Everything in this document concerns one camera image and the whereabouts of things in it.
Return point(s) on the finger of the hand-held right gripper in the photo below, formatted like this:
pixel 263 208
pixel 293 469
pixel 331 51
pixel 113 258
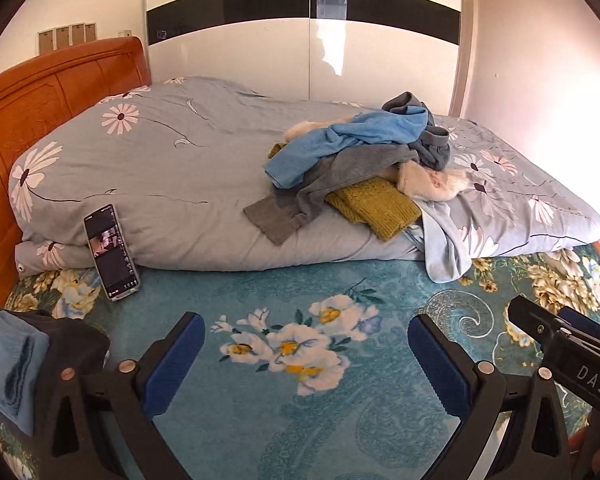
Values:
pixel 582 325
pixel 532 317

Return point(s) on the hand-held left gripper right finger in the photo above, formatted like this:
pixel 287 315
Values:
pixel 440 365

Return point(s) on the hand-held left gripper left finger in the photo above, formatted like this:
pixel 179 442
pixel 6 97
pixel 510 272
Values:
pixel 175 360

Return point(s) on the light blue sweater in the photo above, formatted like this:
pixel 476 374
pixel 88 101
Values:
pixel 375 130

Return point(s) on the pale blue thin cloth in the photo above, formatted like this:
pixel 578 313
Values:
pixel 442 245

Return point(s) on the smartphone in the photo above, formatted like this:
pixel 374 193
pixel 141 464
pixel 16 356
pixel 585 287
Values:
pixel 112 255

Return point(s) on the folded blue cloth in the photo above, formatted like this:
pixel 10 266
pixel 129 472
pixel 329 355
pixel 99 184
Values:
pixel 10 360

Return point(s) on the white fluffy garment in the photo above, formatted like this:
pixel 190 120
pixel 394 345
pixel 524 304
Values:
pixel 430 182

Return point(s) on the mustard knit sweater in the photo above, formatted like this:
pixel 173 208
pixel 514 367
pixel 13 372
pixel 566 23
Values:
pixel 375 205

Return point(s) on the dark grey-blue garment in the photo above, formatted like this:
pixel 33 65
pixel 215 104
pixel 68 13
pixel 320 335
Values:
pixel 432 150

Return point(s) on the grey floral duvet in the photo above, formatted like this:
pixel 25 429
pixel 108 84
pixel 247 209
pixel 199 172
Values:
pixel 180 160

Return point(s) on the grey sweater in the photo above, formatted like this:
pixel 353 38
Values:
pixel 345 170

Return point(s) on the wooden headboard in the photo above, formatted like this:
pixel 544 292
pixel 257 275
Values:
pixel 45 90

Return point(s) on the white wardrobe with black stripe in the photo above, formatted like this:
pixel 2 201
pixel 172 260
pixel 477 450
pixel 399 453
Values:
pixel 260 45

